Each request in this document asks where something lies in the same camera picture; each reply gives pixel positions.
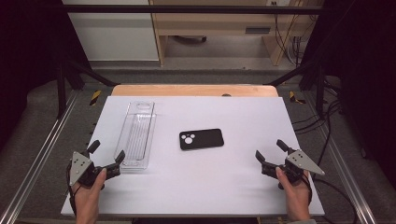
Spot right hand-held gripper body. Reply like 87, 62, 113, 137
261, 149, 326, 190

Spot person's left hand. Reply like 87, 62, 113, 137
71, 168, 107, 217

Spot hanging cable bundle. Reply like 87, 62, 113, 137
273, 0, 313, 67

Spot aluminium rail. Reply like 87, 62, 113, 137
302, 91, 378, 224
0, 90, 79, 224

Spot black metal stand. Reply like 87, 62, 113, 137
266, 60, 327, 119
55, 58, 120, 119

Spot black horizontal frame bar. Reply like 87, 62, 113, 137
61, 4, 325, 15

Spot grey desk label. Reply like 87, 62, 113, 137
245, 26, 272, 35

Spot black phone case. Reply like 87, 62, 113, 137
178, 128, 225, 151

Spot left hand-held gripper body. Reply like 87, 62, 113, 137
68, 151, 121, 188

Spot person's right hand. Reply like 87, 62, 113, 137
276, 167, 312, 217

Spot wooden table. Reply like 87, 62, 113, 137
111, 83, 279, 98

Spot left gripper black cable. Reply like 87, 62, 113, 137
65, 163, 83, 217

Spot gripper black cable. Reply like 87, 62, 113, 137
65, 163, 83, 217
300, 172, 314, 206

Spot black curtain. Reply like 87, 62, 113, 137
0, 0, 92, 152
301, 0, 396, 183

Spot white table board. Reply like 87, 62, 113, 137
60, 95, 326, 217

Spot light wooden desk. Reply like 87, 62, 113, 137
148, 0, 325, 67

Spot yellow black tape strip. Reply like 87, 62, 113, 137
289, 90, 308, 105
89, 90, 103, 107

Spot black floor cables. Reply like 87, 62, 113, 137
291, 98, 343, 181

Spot white cabinet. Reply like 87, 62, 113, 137
61, 0, 160, 62

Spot curved black floor cable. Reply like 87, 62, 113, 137
312, 177, 360, 224

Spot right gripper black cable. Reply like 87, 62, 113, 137
300, 172, 314, 206

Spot clear plastic packaging box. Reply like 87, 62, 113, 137
113, 101, 157, 172

